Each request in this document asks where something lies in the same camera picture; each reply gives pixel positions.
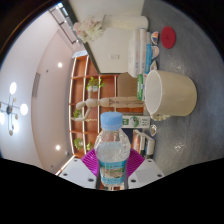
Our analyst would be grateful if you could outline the cream ribbed mug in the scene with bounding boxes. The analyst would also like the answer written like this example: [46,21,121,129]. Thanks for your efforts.
[144,69,198,122]

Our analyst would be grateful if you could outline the stack of white tissue packs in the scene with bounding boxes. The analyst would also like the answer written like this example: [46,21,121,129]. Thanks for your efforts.
[127,28,154,78]

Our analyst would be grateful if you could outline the white ceramic vase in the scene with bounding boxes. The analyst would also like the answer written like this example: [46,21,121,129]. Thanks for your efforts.
[103,14,149,31]

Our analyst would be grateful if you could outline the stack of dark books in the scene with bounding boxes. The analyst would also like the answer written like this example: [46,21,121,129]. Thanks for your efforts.
[131,129,156,158]

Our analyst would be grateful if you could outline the flat round red coaster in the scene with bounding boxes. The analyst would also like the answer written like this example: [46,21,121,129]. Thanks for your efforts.
[160,25,176,50]

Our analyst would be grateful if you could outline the ceiling air vent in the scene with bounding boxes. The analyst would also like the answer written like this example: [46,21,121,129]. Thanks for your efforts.
[31,72,42,98]

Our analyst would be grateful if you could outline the round-bulb ceiling chandelier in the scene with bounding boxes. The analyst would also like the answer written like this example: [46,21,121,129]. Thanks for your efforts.
[0,81,30,137]

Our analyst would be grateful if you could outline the wooden artist mannequin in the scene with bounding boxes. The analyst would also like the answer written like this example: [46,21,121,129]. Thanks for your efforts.
[70,95,146,123]

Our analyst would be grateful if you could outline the green and white drink carton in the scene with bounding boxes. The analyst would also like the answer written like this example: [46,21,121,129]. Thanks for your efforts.
[120,114,152,129]

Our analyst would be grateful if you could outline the small round snack packet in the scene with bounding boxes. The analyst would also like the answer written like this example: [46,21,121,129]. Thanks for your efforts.
[150,30,160,46]
[150,45,160,60]
[149,59,158,71]
[149,124,158,136]

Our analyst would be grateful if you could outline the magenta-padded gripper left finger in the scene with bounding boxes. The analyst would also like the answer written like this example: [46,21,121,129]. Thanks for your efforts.
[59,148,100,190]

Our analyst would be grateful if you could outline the recessed ceiling spotlights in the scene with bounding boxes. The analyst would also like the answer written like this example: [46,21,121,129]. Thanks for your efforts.
[55,62,64,151]

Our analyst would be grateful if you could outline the clear blue-capped water bottle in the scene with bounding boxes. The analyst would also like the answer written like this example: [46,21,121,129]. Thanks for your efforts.
[94,111,132,192]

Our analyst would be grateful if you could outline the wooden shelf unit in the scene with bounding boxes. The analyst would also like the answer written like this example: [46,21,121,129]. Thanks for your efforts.
[54,54,148,176]

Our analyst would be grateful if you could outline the pink and white flower bouquet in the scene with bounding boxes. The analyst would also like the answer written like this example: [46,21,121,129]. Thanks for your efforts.
[72,14,107,44]

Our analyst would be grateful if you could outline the black curtain rail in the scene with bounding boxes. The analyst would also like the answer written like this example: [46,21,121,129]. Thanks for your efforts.
[49,6,78,44]

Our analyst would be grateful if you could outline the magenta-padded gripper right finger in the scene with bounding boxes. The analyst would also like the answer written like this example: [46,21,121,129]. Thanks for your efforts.
[126,148,166,190]

